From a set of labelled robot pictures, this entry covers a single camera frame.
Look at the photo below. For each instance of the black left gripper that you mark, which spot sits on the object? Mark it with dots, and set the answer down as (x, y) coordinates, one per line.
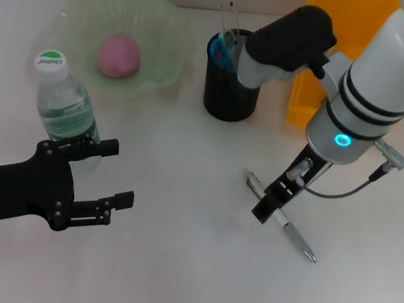
(17, 190)

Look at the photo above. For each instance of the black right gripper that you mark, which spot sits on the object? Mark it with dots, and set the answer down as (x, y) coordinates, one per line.
(277, 190)

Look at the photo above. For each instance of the white silver ballpoint pen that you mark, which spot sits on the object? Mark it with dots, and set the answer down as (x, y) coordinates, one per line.
(300, 245)

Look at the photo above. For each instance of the clear water bottle green label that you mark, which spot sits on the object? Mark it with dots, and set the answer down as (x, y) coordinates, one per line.
(65, 108)

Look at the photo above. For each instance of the blue teal scissors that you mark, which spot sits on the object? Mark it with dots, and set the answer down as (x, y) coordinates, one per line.
(226, 58)

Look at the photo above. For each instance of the transparent plastic ruler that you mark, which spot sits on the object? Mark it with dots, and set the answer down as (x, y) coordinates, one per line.
(228, 15)

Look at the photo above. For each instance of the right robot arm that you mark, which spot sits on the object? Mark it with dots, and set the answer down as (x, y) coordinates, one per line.
(383, 80)

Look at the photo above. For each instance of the black mesh pen holder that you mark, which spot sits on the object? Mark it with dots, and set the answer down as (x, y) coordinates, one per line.
(225, 99)

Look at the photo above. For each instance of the pink peach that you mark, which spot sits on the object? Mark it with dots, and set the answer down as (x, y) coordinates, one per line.
(118, 57)

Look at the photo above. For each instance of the translucent green fruit plate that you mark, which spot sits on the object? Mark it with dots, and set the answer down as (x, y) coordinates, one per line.
(82, 19)

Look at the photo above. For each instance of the yellow plastic storage bin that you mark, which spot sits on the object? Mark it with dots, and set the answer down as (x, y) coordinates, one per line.
(353, 15)

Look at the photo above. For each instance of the black grey wrist camera housing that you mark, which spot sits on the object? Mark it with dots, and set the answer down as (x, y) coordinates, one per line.
(290, 37)

